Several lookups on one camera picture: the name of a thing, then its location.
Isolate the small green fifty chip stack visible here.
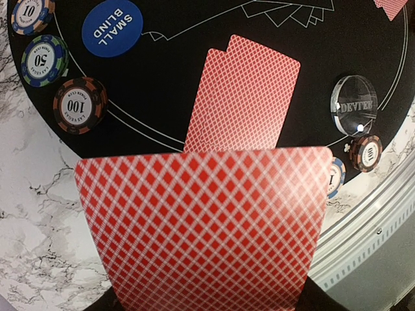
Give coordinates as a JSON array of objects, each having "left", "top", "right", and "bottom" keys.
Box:
[{"left": 21, "top": 34, "right": 69, "bottom": 87}]

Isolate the aluminium front rail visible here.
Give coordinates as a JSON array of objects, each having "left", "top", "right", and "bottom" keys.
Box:
[{"left": 309, "top": 157, "right": 414, "bottom": 290}]

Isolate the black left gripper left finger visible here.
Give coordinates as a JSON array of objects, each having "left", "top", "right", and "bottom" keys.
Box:
[{"left": 84, "top": 288, "right": 123, "bottom": 311}]

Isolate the red playing card deck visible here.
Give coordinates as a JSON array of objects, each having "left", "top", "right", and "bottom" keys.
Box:
[{"left": 75, "top": 146, "right": 333, "bottom": 310}]

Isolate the small blue ten chip stack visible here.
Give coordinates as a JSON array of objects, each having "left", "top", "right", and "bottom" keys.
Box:
[{"left": 11, "top": 0, "right": 55, "bottom": 36}]

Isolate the dealt red card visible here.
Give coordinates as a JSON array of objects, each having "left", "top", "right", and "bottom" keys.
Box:
[
  {"left": 374, "top": 0, "right": 408, "bottom": 21},
  {"left": 184, "top": 49, "right": 237, "bottom": 152},
  {"left": 200, "top": 34, "right": 301, "bottom": 152}
]

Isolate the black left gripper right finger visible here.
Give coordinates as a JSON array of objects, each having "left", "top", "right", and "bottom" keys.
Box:
[{"left": 300, "top": 278, "right": 348, "bottom": 311}]

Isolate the clear round dealer button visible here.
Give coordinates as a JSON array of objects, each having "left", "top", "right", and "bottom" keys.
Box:
[{"left": 330, "top": 75, "right": 378, "bottom": 137}]

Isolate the blue small blind button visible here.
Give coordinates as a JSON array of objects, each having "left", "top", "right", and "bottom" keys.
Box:
[{"left": 82, "top": 0, "right": 143, "bottom": 58}]

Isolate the round black poker mat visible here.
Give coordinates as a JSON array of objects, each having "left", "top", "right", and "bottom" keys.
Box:
[{"left": 7, "top": 1, "right": 414, "bottom": 179}]

